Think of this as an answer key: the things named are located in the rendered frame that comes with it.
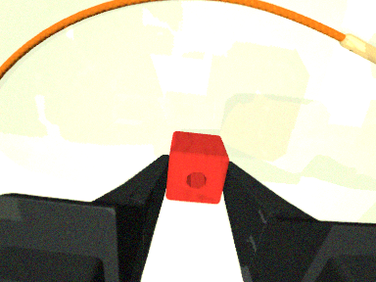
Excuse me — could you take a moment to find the red cube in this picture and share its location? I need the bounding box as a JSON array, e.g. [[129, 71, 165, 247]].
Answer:
[[165, 131, 229, 204]]

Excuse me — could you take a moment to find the orange string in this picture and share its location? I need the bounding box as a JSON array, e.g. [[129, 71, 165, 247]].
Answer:
[[0, 0, 376, 79]]

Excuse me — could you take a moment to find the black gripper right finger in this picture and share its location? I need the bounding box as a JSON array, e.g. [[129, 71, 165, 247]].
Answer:
[[223, 161, 376, 282]]

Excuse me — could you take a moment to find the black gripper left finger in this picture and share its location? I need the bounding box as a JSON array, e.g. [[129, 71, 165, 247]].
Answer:
[[0, 155, 169, 282]]

